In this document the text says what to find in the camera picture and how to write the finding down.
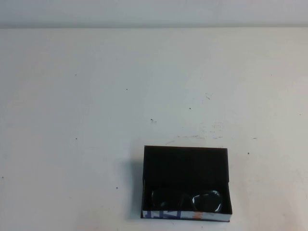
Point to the black glasses case printed exterior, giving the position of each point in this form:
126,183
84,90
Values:
183,168

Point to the black framed glasses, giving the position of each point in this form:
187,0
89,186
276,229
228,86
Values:
207,201

